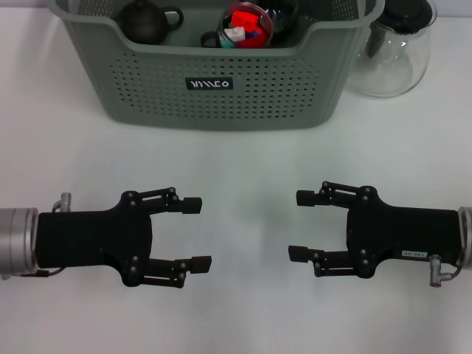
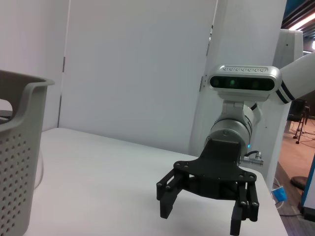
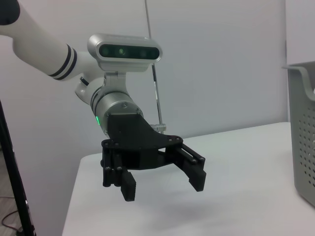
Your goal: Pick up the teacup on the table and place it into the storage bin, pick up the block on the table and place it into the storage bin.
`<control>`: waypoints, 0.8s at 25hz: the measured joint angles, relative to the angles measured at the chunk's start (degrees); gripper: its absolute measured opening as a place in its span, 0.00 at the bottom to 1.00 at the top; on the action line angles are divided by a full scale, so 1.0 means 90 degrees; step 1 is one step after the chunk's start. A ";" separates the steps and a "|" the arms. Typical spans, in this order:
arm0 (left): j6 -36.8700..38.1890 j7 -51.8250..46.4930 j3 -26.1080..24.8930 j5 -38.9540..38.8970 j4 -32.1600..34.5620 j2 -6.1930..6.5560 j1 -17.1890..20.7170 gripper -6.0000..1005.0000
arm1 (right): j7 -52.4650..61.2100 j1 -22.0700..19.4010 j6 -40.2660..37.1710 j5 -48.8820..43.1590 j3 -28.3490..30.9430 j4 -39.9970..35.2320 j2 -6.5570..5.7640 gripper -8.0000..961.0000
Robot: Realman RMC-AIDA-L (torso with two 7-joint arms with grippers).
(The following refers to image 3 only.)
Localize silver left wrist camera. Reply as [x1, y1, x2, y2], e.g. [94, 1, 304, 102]
[87, 33, 162, 72]

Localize thin grey camera cable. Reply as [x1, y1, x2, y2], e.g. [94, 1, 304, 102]
[144, 0, 165, 126]

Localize black floor cable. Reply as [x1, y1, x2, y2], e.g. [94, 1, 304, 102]
[0, 196, 25, 234]

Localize black stand pole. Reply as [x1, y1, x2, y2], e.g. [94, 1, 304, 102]
[0, 98, 37, 236]

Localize left gripper cable silver plug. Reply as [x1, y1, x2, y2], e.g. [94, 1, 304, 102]
[150, 124, 168, 135]

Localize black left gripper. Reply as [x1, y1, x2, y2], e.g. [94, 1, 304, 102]
[101, 113, 207, 202]

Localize grey-green perforated storage bin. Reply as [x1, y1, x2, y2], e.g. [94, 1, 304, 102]
[281, 61, 315, 206]

